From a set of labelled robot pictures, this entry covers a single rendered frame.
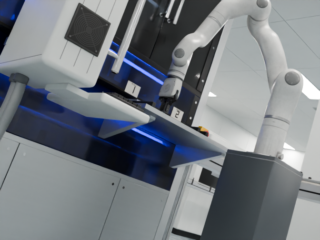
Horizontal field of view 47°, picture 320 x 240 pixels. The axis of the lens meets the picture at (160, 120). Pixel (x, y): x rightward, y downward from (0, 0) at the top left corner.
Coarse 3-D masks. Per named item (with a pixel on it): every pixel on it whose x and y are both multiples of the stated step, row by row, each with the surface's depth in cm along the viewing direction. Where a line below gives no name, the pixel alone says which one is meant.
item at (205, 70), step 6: (216, 36) 225; (216, 42) 225; (210, 48) 223; (210, 54) 223; (210, 60) 223; (204, 66) 220; (204, 72) 221; (204, 78) 221; (198, 84) 218; (198, 90) 219; (192, 102) 215; (198, 102) 218; (192, 108) 216; (192, 114) 216
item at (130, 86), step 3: (129, 81) 185; (129, 84) 185; (132, 84) 187; (135, 84) 188; (126, 87) 184; (129, 87) 186; (132, 87) 187; (135, 87) 188; (138, 87) 189; (126, 90) 185; (129, 90) 186; (132, 90) 187; (135, 90) 188; (138, 90) 189; (129, 93) 186; (132, 93) 187; (135, 93) 188; (138, 93) 189; (135, 96) 188
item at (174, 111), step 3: (174, 108) 206; (174, 111) 206; (177, 111) 208; (180, 111) 210; (171, 114) 205; (174, 114) 207; (180, 114) 210; (174, 117) 207; (180, 117) 210; (180, 120) 210
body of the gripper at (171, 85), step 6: (168, 78) 178; (174, 78) 174; (168, 84) 176; (174, 84) 173; (180, 84) 175; (162, 90) 177; (168, 90) 174; (174, 90) 172; (162, 96) 176; (168, 96) 173
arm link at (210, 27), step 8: (208, 16) 181; (208, 24) 178; (216, 24) 179; (200, 32) 178; (208, 32) 178; (216, 32) 181; (184, 40) 171; (192, 40) 171; (200, 40) 173; (208, 40) 179; (176, 48) 170; (184, 48) 169; (192, 48) 170; (176, 56) 169; (184, 56) 169; (176, 64) 173; (184, 64) 174
